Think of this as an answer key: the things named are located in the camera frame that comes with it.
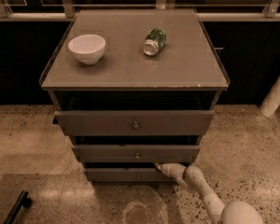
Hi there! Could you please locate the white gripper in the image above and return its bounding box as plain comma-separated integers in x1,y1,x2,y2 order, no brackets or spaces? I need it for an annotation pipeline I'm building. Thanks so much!
154,162,186,179

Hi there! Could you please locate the grey bottom drawer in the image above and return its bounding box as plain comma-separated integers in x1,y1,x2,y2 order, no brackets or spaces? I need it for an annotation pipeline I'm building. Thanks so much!
84,168,175,183

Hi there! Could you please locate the grey drawer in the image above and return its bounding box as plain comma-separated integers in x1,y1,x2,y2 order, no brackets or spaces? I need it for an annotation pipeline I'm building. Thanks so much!
55,110,214,136
72,145,200,163
84,168,175,183

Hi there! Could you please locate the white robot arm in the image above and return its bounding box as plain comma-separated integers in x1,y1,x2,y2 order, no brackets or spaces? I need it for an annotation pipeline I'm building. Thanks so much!
155,75,280,224

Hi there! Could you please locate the grey top drawer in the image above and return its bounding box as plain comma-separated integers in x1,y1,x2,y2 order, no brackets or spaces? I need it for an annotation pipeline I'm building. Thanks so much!
55,110,214,136

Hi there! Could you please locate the grey middle drawer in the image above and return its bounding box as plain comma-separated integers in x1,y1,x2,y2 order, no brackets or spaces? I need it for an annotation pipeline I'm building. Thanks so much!
72,145,200,163

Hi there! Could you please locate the grey drawer cabinet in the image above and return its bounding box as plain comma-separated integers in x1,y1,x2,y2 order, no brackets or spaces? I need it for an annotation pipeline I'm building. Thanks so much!
40,9,230,171

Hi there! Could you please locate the green soda can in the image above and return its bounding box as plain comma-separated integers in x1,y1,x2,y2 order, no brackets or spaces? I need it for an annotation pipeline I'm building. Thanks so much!
142,28,166,56

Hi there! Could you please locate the white ceramic bowl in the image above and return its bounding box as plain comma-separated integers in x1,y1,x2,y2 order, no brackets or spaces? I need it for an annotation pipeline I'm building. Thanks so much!
68,35,106,64

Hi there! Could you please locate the black bar on floor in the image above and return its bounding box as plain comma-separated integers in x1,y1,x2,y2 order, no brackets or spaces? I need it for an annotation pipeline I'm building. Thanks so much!
3,191,32,224

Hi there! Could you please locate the metal railing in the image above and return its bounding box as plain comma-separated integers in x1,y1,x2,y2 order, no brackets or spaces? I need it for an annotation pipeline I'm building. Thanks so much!
0,0,280,22

